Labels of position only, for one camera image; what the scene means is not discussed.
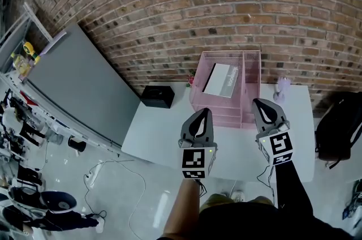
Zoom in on pink mesh desk organizer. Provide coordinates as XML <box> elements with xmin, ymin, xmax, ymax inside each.
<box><xmin>189</xmin><ymin>49</ymin><xmax>261</xmax><ymax>130</ymax></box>

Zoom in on white and grey notebook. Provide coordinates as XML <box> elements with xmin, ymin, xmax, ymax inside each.
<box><xmin>201</xmin><ymin>63</ymin><xmax>244</xmax><ymax>98</ymax></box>

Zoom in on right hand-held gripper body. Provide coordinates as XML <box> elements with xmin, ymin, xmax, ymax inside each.
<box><xmin>255</xmin><ymin>121</ymin><xmax>294</xmax><ymax>168</ymax></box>

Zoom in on person's right forearm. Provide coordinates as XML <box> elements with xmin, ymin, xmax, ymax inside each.
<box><xmin>272</xmin><ymin>160</ymin><xmax>315</xmax><ymax>216</ymax></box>

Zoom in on black backpack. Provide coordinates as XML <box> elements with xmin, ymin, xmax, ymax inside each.
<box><xmin>314</xmin><ymin>91</ymin><xmax>362</xmax><ymax>169</ymax></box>

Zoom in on large grey panel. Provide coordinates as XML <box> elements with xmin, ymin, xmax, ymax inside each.
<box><xmin>26</xmin><ymin>23</ymin><xmax>141</xmax><ymax>149</ymax></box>

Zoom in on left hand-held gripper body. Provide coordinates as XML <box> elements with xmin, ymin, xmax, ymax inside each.
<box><xmin>178</xmin><ymin>135</ymin><xmax>219</xmax><ymax>180</ymax></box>

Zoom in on white metal shelf rack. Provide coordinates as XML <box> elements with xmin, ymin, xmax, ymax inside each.
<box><xmin>0</xmin><ymin>2</ymin><xmax>54</xmax><ymax>77</ymax></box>

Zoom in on black cup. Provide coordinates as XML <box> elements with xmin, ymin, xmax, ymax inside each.
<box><xmin>67</xmin><ymin>135</ymin><xmax>87</xmax><ymax>153</ymax></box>

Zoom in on dark sneakers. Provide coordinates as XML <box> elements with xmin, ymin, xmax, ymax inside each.
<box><xmin>342</xmin><ymin>178</ymin><xmax>362</xmax><ymax>220</ymax></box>

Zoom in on white floor cable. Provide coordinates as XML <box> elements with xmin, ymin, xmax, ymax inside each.
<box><xmin>83</xmin><ymin>158</ymin><xmax>147</xmax><ymax>240</ymax></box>

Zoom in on person's left forearm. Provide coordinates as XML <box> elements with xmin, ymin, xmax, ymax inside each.
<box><xmin>163</xmin><ymin>178</ymin><xmax>205</xmax><ymax>240</ymax></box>

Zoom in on yellow bottle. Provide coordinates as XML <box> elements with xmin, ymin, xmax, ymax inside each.
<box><xmin>10</xmin><ymin>52</ymin><xmax>29</xmax><ymax>76</ymax></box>

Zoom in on person's olive trousers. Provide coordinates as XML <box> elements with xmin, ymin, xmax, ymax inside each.
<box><xmin>200</xmin><ymin>192</ymin><xmax>274</xmax><ymax>210</ymax></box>

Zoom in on person's white shoe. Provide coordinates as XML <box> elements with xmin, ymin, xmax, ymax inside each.
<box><xmin>225</xmin><ymin>190</ymin><xmax>245</xmax><ymax>203</ymax></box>

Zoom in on small red flower ornament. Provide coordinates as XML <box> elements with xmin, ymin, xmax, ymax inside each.
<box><xmin>186</xmin><ymin>71</ymin><xmax>197</xmax><ymax>89</ymax></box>

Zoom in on dark round fan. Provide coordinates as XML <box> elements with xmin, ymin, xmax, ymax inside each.
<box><xmin>38</xmin><ymin>191</ymin><xmax>77</xmax><ymax>212</ymax></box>

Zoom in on black box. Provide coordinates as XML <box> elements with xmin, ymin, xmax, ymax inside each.
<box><xmin>140</xmin><ymin>85</ymin><xmax>175</xmax><ymax>110</ymax></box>

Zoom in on person's black shirt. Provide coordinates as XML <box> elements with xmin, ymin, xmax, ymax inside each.
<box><xmin>157</xmin><ymin>201</ymin><xmax>355</xmax><ymax>240</ymax></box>

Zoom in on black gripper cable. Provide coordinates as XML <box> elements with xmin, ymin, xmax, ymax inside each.
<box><xmin>256</xmin><ymin>164</ymin><xmax>280</xmax><ymax>207</ymax></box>

